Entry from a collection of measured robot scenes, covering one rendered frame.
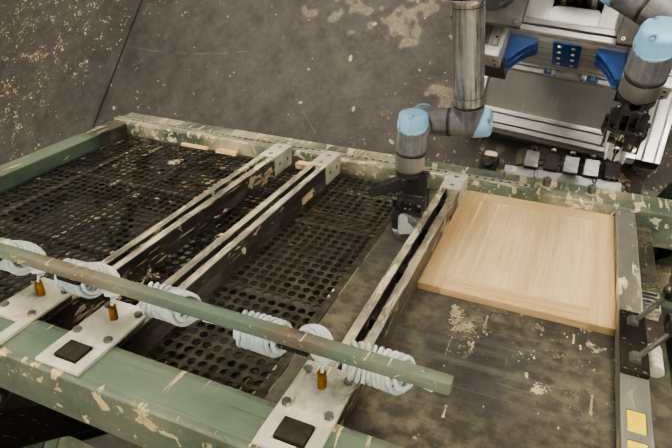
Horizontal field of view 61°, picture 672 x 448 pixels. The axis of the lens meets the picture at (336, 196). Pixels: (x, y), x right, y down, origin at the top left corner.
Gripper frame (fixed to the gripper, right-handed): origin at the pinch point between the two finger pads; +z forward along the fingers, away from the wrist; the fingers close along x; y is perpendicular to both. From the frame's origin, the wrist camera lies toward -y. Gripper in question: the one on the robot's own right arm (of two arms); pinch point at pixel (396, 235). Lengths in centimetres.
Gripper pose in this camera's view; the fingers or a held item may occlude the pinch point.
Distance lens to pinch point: 157.5
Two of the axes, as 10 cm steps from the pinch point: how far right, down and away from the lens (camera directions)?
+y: 9.2, 1.9, -3.5
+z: -0.2, 9.0, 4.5
